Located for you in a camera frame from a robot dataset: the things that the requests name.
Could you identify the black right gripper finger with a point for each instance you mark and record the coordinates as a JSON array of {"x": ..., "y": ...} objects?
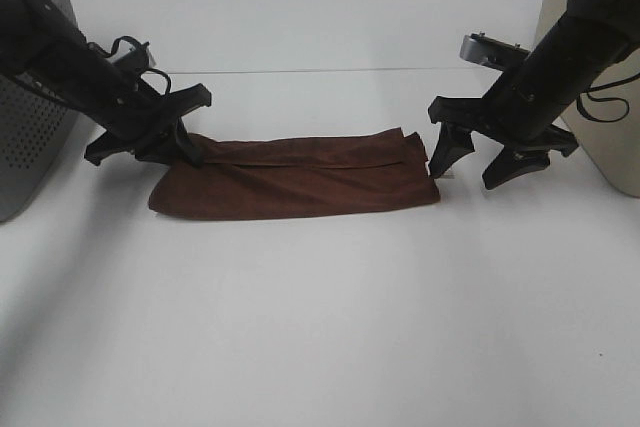
[
  {"x": 454, "y": 143},
  {"x": 510, "y": 164}
]

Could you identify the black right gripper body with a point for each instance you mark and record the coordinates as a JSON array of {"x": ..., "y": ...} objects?
[{"x": 516, "y": 124}]

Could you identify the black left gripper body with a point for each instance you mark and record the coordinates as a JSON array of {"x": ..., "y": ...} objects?
[{"x": 156, "y": 124}]

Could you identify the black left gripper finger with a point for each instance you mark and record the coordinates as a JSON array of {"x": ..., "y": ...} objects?
[
  {"x": 161, "y": 151},
  {"x": 182, "y": 148}
]

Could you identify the brown towel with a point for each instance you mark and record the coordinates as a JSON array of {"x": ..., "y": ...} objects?
[{"x": 298, "y": 178}]

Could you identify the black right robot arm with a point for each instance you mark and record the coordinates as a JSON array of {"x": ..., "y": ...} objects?
[{"x": 534, "y": 89}]

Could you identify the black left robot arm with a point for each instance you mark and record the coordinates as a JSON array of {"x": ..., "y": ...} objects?
[{"x": 43, "y": 52}]

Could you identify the beige storage box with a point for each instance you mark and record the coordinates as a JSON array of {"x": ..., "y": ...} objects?
[{"x": 613, "y": 147}]

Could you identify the grey perforated laundry basket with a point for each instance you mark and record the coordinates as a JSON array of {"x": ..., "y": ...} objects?
[{"x": 33, "y": 132}]

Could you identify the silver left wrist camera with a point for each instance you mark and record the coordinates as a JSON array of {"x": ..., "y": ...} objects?
[{"x": 137, "y": 61}]

